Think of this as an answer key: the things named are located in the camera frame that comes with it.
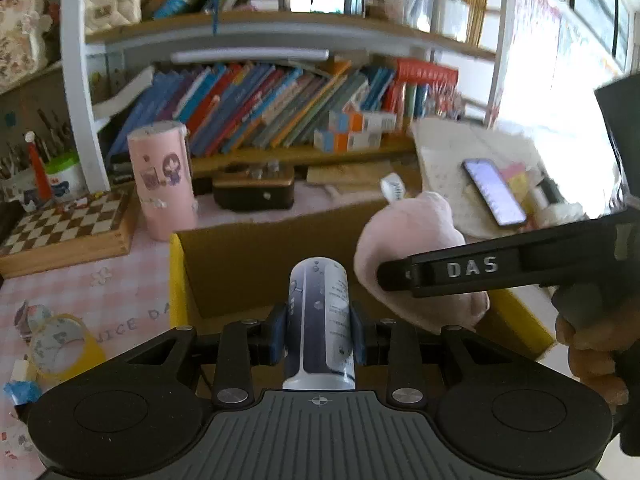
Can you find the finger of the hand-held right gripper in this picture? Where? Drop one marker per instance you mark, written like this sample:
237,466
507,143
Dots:
470,267

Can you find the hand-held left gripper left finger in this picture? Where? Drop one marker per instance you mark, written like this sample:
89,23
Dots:
278,334

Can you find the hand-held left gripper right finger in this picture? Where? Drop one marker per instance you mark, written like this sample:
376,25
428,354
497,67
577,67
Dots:
358,335

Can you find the navy and white bottle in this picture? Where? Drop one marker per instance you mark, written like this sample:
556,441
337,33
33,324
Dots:
317,310

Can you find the pink plush toy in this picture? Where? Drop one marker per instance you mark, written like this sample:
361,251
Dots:
410,230

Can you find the yellow cardboard box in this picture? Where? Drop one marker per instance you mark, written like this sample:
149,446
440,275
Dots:
240,270

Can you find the yellow tape roll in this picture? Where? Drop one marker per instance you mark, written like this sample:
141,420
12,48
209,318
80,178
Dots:
75,371

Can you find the blue plastic bag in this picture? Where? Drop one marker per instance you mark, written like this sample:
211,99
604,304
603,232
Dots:
22,391

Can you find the pink checkered desktop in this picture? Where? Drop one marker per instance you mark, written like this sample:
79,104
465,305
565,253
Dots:
125,285

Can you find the person's right hand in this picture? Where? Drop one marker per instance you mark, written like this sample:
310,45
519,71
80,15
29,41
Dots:
590,365

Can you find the smartphone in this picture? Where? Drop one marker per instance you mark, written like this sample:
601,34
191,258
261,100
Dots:
495,192

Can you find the yellow pink sticky notes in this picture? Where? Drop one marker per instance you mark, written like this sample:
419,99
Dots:
520,180

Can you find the dark brown wooden box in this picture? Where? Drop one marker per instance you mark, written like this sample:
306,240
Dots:
252,192

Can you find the orange white small box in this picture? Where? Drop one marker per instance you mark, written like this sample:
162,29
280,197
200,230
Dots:
362,121
345,141

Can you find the pink cartoon canister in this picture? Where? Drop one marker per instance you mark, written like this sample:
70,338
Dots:
162,185

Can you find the long row of colourful books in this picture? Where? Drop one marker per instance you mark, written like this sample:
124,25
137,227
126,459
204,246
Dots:
260,105

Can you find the wooden chessboard box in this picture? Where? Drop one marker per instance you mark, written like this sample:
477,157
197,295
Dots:
65,230

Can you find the window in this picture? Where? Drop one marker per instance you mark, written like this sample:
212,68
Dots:
590,5

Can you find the white jar green lid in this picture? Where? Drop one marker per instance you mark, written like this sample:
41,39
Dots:
65,177

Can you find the pen holder with pens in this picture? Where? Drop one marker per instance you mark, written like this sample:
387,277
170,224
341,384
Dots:
15,185

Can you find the white bookshelf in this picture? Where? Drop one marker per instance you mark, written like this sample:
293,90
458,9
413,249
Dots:
77,85

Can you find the floral ornament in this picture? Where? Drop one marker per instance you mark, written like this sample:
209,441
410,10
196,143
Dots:
20,35

